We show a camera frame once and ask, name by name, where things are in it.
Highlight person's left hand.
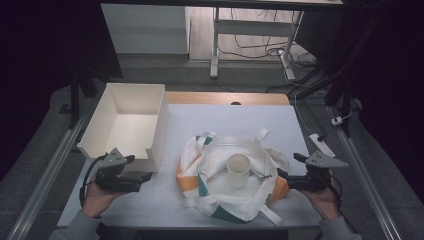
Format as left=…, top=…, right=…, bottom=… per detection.
left=81, top=182, right=126, bottom=218

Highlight white plastic box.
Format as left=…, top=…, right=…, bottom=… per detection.
left=77, top=83, right=169, bottom=173

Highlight black floor cables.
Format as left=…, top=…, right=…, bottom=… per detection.
left=218, top=9, right=318, bottom=69

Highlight white patterned tote bag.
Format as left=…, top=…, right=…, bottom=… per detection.
left=175, top=127, right=291, bottom=227

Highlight white table mat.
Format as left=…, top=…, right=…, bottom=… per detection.
left=57, top=103, right=323, bottom=230

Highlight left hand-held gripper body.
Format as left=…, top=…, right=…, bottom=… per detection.
left=95, top=147, right=143, bottom=193

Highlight person's right hand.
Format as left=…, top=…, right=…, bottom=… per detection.
left=299, top=184, right=339, bottom=220

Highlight white power strip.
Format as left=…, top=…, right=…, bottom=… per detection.
left=308, top=133, right=336, bottom=158

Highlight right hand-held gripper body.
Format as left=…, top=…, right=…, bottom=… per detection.
left=287, top=150, right=349, bottom=192

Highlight left hand-held gripper cable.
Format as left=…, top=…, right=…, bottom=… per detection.
left=79, top=153, right=108, bottom=208

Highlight black metal stand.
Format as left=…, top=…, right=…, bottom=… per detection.
left=68, top=66, right=101, bottom=130
left=296, top=49, right=356, bottom=138

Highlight white cabinet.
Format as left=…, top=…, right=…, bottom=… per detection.
left=100, top=3, right=191, bottom=55

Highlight white cup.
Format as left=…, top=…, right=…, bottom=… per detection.
left=225, top=153, right=252, bottom=189

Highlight right hand-held gripper cable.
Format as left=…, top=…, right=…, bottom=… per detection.
left=329, top=174, right=361, bottom=235

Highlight white power strip cable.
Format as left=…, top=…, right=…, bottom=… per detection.
left=294, top=91, right=316, bottom=136

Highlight white desk frame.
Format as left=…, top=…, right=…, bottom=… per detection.
left=209, top=6, right=306, bottom=81

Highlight aluminium rail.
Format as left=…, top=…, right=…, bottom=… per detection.
left=6, top=113, right=89, bottom=240
left=328, top=106, right=404, bottom=240

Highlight hand-held gripper cable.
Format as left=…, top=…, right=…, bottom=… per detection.
left=79, top=153, right=108, bottom=208
left=329, top=174, right=361, bottom=235

